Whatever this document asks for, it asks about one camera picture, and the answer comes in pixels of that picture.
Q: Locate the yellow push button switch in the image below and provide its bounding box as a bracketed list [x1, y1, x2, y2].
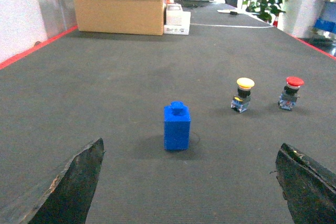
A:
[230, 77, 255, 113]

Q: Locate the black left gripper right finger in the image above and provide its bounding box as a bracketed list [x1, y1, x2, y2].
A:
[276, 143, 335, 223]

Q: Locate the blue block part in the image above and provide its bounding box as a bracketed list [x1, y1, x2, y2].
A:
[164, 101, 191, 151]

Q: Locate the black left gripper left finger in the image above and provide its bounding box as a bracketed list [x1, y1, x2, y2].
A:
[0, 137, 105, 224]

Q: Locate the white small box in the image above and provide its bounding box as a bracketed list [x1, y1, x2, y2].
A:
[164, 4, 191, 35]

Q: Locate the red push button switch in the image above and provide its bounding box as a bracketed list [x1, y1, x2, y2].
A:
[278, 76, 304, 111]

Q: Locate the large cardboard box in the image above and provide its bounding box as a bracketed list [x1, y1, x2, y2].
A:
[73, 0, 166, 36]

